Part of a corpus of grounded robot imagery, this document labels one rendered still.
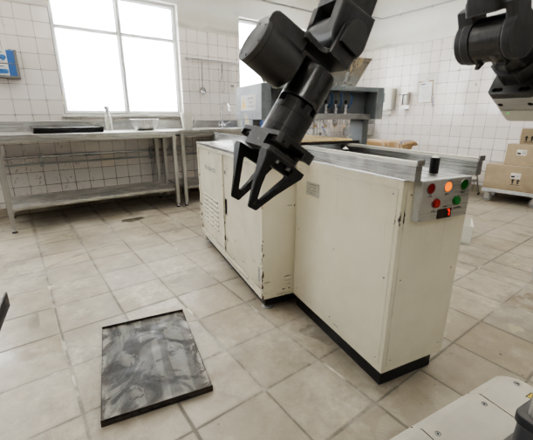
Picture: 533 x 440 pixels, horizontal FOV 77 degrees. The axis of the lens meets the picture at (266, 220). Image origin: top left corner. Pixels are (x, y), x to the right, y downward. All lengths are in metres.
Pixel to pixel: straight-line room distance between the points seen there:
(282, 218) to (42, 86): 3.35
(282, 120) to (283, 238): 1.36
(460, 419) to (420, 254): 0.51
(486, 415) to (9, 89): 4.45
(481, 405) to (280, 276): 1.05
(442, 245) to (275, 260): 0.82
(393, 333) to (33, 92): 4.08
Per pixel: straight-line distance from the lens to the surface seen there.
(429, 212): 1.25
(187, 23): 5.06
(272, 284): 1.86
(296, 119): 0.46
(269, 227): 1.72
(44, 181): 4.53
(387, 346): 1.44
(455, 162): 1.43
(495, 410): 1.25
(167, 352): 1.70
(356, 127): 2.11
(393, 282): 1.29
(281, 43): 0.45
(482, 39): 0.77
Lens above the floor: 1.04
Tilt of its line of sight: 17 degrees down
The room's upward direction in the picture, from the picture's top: straight up
